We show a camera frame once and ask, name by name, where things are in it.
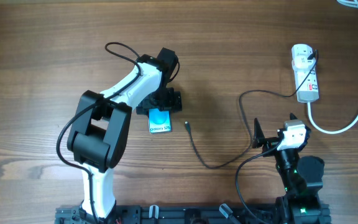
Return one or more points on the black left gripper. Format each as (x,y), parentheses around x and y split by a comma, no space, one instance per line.
(172,102)

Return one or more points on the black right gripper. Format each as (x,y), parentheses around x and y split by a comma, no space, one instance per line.
(260,137)

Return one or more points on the Galaxy smartphone with cyan screen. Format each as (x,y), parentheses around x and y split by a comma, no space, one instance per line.
(159,121)

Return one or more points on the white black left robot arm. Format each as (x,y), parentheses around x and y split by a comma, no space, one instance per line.
(98,136)

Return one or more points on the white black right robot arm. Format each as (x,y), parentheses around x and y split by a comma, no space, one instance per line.
(302,177)

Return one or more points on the white USB charger plug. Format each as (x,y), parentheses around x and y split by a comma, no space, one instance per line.
(302,63)

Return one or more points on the white power strip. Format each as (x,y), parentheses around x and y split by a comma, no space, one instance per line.
(306,84)

